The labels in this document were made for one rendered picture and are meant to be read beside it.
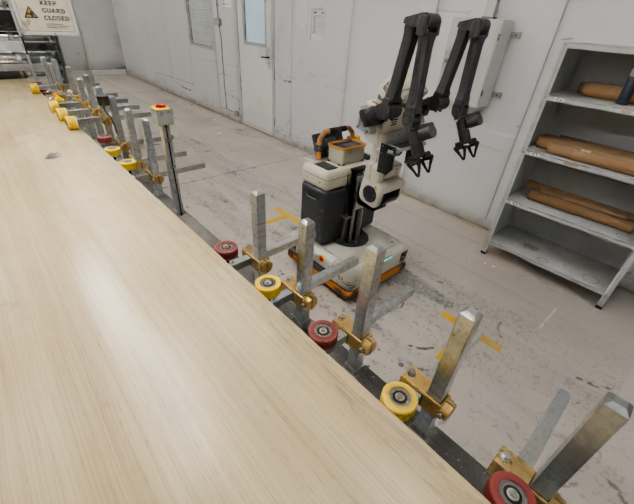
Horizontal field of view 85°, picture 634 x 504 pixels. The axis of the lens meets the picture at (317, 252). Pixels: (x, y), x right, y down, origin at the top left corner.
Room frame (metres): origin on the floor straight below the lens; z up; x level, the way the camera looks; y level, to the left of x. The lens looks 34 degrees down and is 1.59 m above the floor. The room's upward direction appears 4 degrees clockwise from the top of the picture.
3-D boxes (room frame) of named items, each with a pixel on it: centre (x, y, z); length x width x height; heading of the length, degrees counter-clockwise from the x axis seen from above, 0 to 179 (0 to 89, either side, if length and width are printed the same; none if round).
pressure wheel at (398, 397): (0.47, -0.21, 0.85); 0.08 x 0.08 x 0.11
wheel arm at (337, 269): (0.96, 0.00, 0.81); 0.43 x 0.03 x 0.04; 134
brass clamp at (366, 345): (0.71, -0.12, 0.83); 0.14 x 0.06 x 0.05; 44
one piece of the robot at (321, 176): (2.24, -0.16, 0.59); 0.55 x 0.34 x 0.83; 134
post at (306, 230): (0.88, 0.03, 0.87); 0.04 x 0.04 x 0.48; 44
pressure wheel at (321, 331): (0.65, -0.03, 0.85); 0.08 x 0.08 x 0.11
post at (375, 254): (0.70, -0.14, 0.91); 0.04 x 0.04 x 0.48; 44
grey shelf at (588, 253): (2.37, -1.87, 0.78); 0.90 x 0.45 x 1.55; 44
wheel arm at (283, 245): (1.14, 0.18, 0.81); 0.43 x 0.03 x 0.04; 134
